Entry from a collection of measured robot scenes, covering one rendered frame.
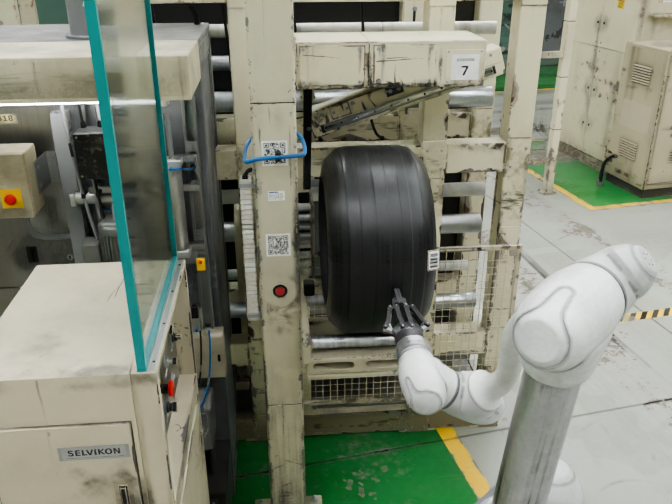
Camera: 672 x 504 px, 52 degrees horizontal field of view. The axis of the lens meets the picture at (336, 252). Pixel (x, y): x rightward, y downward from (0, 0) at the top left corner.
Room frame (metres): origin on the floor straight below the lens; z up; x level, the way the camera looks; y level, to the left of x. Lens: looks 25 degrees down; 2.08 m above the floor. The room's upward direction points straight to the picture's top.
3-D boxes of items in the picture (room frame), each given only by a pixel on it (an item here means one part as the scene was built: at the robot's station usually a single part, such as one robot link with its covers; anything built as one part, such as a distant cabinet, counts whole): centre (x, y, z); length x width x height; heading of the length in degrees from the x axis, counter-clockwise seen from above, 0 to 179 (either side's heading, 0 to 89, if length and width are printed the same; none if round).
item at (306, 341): (2.02, 0.11, 0.90); 0.40 x 0.03 x 0.10; 5
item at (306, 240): (2.40, 0.18, 1.05); 0.20 x 0.15 x 0.30; 95
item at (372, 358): (1.90, -0.08, 0.83); 0.36 x 0.09 x 0.06; 95
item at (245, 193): (1.96, 0.26, 1.19); 0.05 x 0.04 x 0.48; 5
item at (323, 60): (2.35, -0.17, 1.71); 0.61 x 0.25 x 0.15; 95
